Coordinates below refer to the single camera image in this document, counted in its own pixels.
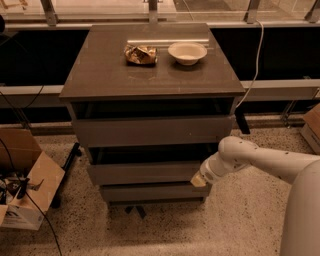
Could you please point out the grey drawer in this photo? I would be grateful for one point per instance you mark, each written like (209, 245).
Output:
(139, 131)
(153, 191)
(147, 164)

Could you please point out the white paper bowl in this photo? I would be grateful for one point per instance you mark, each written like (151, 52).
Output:
(187, 53)

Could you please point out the black tripod leg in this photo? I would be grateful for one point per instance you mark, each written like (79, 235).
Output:
(75, 152)

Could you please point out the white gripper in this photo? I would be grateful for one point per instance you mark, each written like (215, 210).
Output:
(210, 173)

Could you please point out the crumpled snack bag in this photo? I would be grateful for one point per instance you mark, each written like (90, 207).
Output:
(140, 54)

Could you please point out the cardboard box right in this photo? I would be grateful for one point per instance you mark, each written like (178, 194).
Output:
(311, 128)

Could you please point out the metal window railing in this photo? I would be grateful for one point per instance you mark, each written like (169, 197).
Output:
(31, 14)

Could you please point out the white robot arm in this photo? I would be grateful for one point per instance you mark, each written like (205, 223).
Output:
(301, 228)

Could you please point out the grey bottom drawer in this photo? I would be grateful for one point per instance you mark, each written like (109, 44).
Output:
(153, 191)

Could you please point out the grey top drawer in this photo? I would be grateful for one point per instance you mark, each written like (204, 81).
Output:
(139, 131)

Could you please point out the open cardboard box left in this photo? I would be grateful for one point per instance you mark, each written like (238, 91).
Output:
(29, 180)

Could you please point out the grey drawer cabinet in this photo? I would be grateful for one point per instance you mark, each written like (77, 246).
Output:
(103, 79)

